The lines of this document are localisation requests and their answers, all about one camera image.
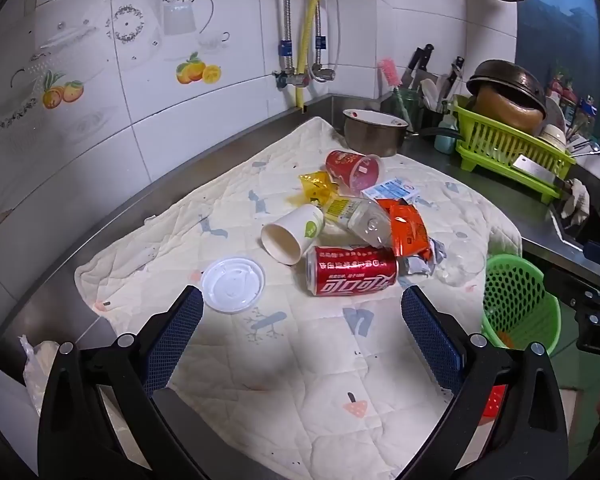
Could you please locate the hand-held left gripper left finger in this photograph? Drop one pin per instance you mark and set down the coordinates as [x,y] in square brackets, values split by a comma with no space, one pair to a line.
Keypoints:
[175,340]

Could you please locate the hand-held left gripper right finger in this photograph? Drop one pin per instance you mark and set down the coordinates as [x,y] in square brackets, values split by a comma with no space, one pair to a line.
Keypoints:
[430,335]

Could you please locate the green plastic basket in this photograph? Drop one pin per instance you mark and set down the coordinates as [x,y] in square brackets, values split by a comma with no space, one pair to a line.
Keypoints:
[520,300]

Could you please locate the yellow plastic wrapper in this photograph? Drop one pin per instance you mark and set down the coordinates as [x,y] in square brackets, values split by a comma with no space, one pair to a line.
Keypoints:
[317,187]

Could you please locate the white rag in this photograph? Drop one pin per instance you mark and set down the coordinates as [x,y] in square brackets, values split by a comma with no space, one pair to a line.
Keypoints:
[576,201]

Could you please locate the clear plastic cup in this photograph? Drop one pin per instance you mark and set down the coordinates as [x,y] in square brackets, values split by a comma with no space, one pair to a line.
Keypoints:
[461,261]

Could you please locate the white plastic lid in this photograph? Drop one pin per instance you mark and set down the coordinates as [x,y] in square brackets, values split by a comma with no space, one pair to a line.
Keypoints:
[232,284]

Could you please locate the red soda can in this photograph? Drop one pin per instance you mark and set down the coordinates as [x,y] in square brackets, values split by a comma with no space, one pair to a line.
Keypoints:
[352,270]

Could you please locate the metal cleaver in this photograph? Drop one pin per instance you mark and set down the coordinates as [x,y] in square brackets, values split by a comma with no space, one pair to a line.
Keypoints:
[532,169]

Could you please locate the orange snack packet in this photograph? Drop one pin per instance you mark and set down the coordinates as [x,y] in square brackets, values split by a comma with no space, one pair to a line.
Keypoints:
[407,230]

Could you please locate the white bowl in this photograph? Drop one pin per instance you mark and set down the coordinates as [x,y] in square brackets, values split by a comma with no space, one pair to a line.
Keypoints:
[552,136]

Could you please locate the white quilted printed mat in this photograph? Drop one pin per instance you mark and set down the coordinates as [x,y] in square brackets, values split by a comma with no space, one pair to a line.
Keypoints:
[305,360]

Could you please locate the green dish rack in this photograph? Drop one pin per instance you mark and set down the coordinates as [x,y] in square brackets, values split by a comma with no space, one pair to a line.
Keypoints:
[505,152]

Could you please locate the clear plastic bottle yellow label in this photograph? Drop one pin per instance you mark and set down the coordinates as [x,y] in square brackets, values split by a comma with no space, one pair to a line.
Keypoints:
[357,215]

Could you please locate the clear plastic bag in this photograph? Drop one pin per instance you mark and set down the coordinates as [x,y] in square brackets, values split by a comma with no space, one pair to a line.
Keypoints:
[36,367]

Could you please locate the blue and white carton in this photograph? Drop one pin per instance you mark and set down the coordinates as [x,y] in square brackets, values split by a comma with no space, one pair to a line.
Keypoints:
[392,191]

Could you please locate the white paper cup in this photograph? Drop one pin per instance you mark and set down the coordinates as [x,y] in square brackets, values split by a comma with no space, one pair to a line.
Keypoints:
[292,235]

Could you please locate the red paper cup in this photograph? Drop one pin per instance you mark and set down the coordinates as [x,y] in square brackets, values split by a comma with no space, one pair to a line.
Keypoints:
[355,167]

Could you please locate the brown wok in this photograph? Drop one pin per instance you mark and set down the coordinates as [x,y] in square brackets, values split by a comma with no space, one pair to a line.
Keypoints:
[510,90]

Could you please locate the teal bottle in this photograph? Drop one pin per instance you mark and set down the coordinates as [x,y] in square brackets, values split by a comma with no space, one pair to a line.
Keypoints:
[445,136]

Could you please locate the window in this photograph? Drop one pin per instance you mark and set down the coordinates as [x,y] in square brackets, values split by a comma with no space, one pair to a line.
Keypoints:
[565,60]

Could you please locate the metal pot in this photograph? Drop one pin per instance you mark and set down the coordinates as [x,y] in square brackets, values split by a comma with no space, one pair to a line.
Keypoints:
[375,132]

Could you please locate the green utensil holder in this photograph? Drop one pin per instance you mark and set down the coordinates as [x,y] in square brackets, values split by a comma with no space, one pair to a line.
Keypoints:
[409,105]

